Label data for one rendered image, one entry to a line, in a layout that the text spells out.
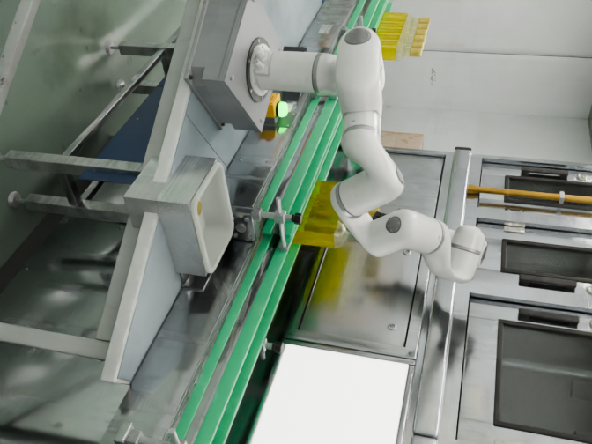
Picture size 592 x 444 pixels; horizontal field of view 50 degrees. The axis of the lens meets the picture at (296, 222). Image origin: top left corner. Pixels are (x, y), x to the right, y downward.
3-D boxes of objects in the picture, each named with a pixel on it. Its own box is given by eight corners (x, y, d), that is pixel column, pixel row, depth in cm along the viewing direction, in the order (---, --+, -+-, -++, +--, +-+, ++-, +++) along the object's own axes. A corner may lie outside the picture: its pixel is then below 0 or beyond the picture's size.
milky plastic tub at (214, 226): (177, 273, 151) (210, 278, 149) (156, 200, 137) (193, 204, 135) (203, 225, 164) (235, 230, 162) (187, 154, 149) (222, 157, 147)
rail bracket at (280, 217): (256, 248, 166) (303, 255, 163) (248, 198, 155) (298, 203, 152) (260, 240, 168) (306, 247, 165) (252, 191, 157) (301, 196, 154)
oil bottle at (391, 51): (349, 59, 257) (420, 62, 250) (349, 46, 253) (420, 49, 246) (352, 53, 261) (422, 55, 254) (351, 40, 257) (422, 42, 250)
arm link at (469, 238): (473, 267, 152) (485, 228, 152) (431, 254, 156) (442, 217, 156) (483, 270, 166) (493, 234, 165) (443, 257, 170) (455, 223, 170)
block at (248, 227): (230, 240, 167) (255, 244, 165) (225, 212, 160) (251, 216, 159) (235, 232, 169) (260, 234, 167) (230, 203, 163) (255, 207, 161)
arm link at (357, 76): (342, 151, 143) (330, 101, 130) (347, 76, 156) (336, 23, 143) (384, 149, 141) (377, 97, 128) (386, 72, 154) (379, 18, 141)
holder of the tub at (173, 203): (180, 288, 155) (210, 292, 153) (154, 200, 137) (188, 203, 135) (205, 240, 167) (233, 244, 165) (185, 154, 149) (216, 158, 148)
